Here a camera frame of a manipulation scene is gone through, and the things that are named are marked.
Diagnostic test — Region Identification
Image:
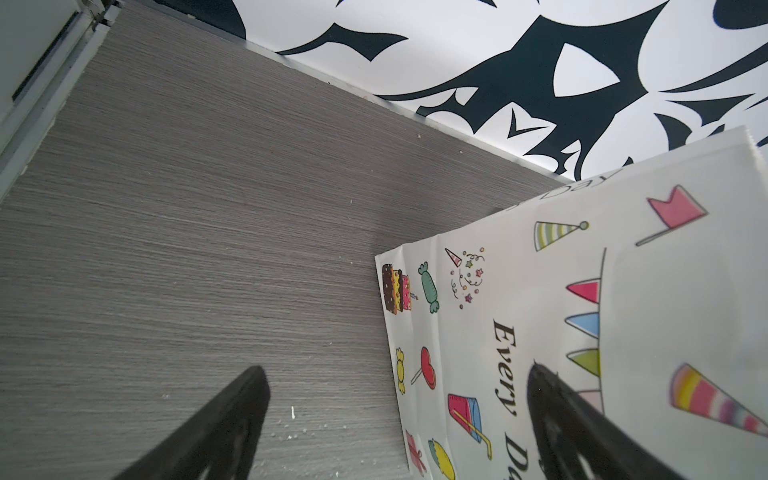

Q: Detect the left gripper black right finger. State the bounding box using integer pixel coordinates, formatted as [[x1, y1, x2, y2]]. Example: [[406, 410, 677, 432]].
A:
[[527, 363, 681, 479]]

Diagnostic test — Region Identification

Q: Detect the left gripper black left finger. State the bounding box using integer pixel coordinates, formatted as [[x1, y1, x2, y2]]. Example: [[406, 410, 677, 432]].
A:
[[116, 366, 270, 479]]

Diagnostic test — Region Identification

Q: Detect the aluminium cage frame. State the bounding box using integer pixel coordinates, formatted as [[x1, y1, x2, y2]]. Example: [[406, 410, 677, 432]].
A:
[[1, 1, 570, 197]]

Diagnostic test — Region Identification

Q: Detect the white paper gift bag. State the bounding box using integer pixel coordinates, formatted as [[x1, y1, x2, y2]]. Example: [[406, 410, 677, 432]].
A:
[[376, 128, 767, 479]]

